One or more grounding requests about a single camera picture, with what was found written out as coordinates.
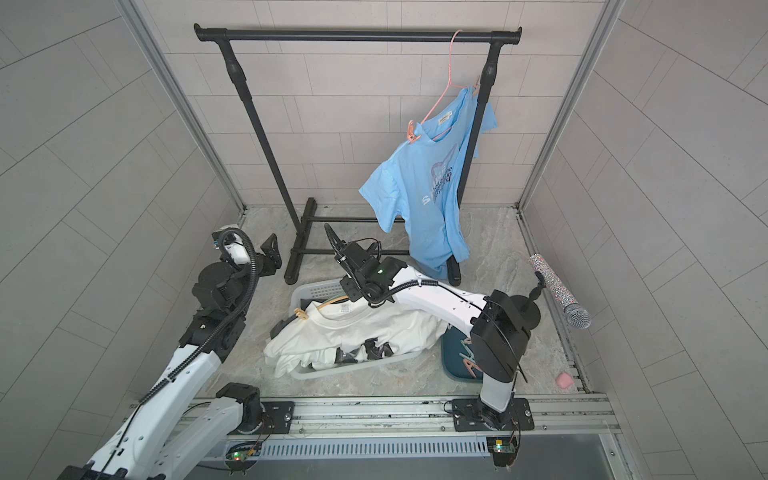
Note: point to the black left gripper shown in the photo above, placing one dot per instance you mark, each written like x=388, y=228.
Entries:
x=274, y=260

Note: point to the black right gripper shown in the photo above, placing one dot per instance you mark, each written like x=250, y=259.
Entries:
x=352, y=290

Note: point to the white t-shirt black print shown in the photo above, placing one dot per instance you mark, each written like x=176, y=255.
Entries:
x=352, y=333

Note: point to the light blue t-shirt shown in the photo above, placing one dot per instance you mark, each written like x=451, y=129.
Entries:
x=419, y=183

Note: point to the pink clothespin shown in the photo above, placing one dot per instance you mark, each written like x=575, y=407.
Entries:
x=412, y=132

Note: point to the orange plastic hanger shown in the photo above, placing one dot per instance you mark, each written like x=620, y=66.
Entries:
x=321, y=304

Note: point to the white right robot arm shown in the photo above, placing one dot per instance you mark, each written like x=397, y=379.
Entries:
x=498, y=326

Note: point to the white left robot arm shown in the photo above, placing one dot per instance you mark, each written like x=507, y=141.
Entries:
x=145, y=446

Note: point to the white laundry basket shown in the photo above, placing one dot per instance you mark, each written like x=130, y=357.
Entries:
x=324, y=290

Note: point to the teal clothespin tray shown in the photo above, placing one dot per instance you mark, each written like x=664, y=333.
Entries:
x=457, y=356

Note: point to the glitter microphone on stand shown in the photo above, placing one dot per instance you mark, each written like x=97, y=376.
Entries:
x=575, y=315

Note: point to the pink object on floor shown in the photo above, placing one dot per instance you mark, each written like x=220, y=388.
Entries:
x=565, y=381

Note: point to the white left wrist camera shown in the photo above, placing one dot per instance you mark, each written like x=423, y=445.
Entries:
x=231, y=246

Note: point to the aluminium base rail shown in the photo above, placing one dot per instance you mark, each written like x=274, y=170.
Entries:
x=374, y=427

